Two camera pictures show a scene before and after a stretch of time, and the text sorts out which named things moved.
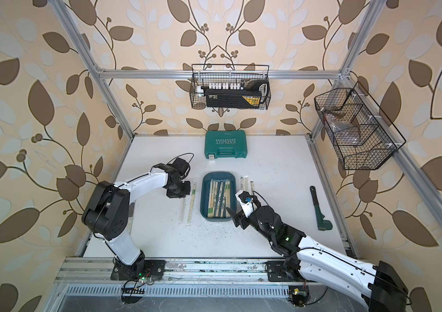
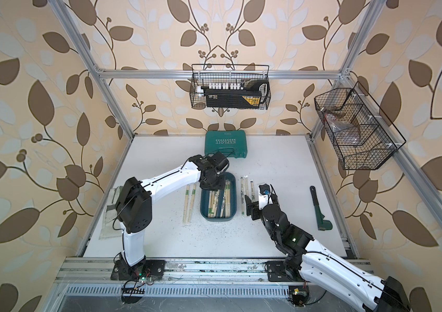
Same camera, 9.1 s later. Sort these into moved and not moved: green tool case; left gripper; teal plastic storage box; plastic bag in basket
Moved: left gripper
Not moved: teal plastic storage box; green tool case; plastic bag in basket
